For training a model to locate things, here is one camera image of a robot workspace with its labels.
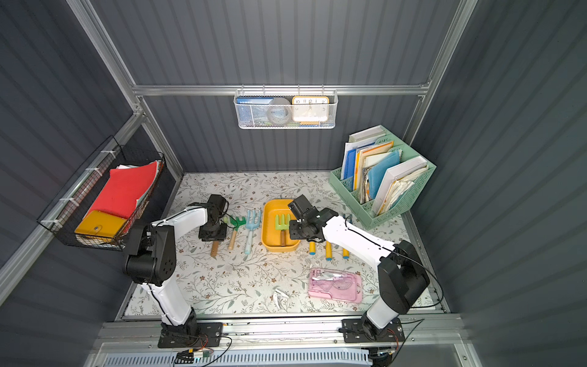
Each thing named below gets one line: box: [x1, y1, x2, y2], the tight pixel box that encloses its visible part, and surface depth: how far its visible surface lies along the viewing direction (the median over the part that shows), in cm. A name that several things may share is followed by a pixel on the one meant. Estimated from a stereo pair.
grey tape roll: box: [267, 97, 292, 126], surface depth 90 cm
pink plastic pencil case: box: [307, 267, 364, 304], surface depth 85 cm
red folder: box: [89, 161, 158, 220], surface depth 77 cm
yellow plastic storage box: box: [261, 198, 301, 253], surface depth 100 cm
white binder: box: [373, 155, 428, 216], surface depth 88 cm
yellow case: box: [74, 210, 128, 238], surface depth 66 cm
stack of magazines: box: [359, 151, 397, 205], surface depth 95 cm
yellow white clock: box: [291, 96, 330, 126], surface depth 90 cm
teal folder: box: [368, 149, 400, 201], surface depth 95 cm
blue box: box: [236, 97, 274, 127], surface depth 89 cm
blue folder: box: [343, 149, 357, 191], surface depth 104 cm
